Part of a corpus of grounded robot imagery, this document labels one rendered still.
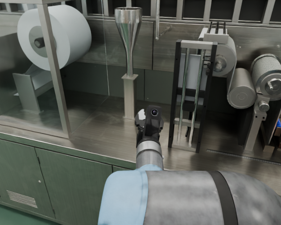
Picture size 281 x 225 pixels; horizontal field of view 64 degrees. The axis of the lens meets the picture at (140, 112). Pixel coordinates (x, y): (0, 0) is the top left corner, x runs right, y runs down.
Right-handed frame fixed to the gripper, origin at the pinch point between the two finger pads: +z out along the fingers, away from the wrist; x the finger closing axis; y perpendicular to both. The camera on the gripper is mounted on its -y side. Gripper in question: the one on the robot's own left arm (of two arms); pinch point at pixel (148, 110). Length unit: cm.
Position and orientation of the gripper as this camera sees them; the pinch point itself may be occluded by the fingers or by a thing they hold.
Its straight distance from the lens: 84.5
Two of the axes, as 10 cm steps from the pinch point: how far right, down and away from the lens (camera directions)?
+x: 9.9, 1.2, 0.6
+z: 0.1, -5.0, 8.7
